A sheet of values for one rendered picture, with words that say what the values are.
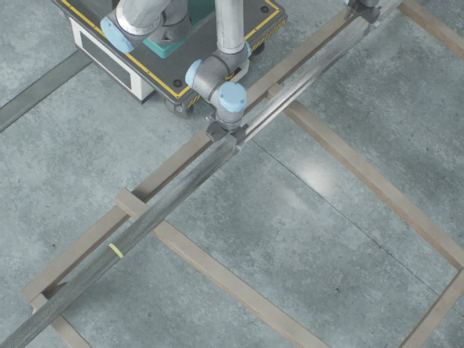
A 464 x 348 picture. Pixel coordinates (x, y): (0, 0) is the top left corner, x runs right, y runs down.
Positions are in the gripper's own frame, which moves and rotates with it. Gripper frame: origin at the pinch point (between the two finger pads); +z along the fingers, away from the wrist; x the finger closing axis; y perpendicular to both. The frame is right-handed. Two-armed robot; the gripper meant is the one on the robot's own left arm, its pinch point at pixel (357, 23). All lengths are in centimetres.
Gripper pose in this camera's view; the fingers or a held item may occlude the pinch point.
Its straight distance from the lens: 267.3
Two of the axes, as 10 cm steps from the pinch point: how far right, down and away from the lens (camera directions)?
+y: 6.9, -6.4, 3.4
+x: -7.2, -6.6, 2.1
